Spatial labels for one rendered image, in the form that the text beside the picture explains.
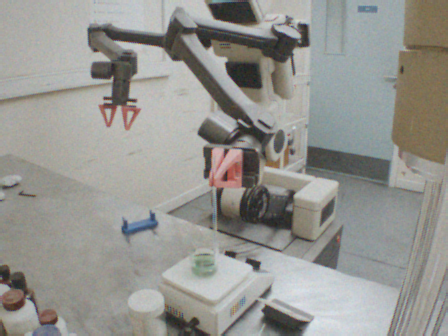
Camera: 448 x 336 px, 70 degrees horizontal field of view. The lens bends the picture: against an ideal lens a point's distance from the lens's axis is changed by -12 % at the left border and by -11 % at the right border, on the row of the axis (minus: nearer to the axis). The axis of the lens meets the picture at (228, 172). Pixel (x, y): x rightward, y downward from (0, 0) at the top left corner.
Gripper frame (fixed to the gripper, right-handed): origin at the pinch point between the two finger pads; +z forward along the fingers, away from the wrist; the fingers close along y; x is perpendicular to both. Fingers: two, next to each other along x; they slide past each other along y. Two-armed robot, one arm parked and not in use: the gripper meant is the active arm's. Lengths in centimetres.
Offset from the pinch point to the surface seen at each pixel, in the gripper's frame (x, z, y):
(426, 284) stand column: -9.4, 33.0, 24.5
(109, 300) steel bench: 25.4, 6.2, -20.3
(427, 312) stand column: -7.7, 33.2, 25.0
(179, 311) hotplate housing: 22.3, 6.7, -4.4
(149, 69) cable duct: -6, -158, -106
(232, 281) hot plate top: 16.6, 2.5, 3.9
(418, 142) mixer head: -14.9, 25.3, 24.1
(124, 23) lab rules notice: -37, -145, -115
